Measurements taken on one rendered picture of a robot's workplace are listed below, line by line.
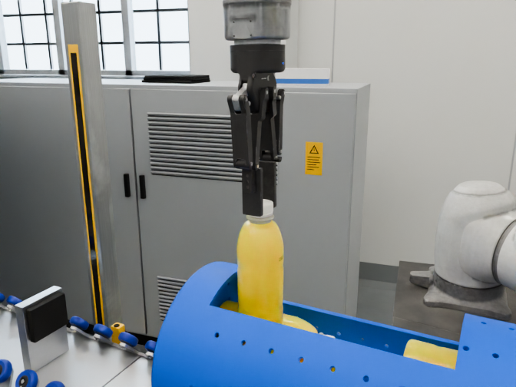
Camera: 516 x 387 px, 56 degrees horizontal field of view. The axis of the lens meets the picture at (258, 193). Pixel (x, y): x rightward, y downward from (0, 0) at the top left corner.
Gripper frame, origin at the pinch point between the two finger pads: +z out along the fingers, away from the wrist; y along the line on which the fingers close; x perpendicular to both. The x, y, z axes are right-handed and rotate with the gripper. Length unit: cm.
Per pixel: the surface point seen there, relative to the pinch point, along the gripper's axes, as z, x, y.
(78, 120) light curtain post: -3, -68, -30
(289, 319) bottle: 23.5, 2.5, -5.1
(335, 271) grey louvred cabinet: 76, -30, -135
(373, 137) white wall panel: 34, -46, -261
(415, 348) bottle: 19.3, 23.6, 1.0
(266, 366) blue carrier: 20.8, 6.5, 11.4
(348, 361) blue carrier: 18.4, 16.8, 9.0
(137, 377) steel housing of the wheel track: 45, -31, -4
